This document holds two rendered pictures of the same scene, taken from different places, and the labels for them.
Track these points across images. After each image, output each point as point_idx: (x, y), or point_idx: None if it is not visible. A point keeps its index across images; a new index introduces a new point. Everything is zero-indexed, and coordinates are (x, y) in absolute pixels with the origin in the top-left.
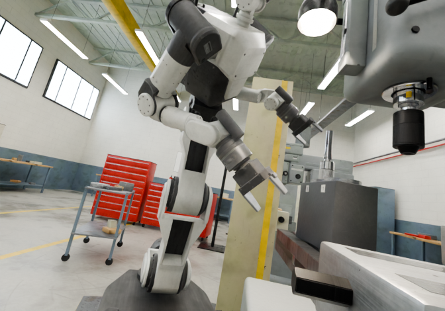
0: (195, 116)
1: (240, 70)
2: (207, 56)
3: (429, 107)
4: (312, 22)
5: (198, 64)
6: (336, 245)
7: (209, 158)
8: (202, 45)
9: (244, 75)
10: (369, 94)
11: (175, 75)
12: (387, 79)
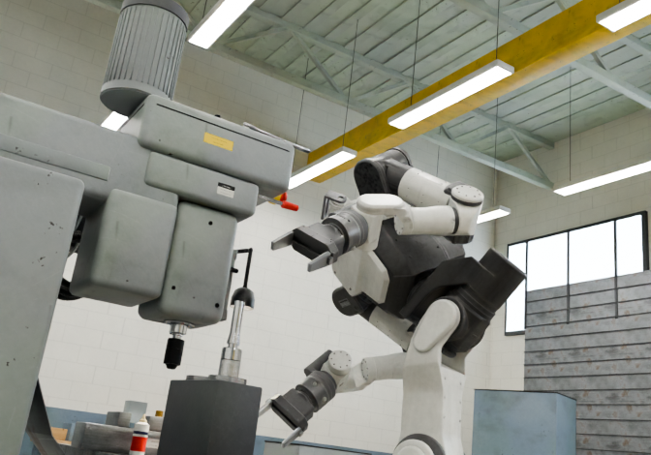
0: (357, 364)
1: (348, 278)
2: (353, 303)
3: (157, 312)
4: (248, 295)
5: (361, 312)
6: None
7: (403, 392)
8: (342, 308)
9: (356, 270)
10: (201, 325)
11: (380, 330)
12: (195, 327)
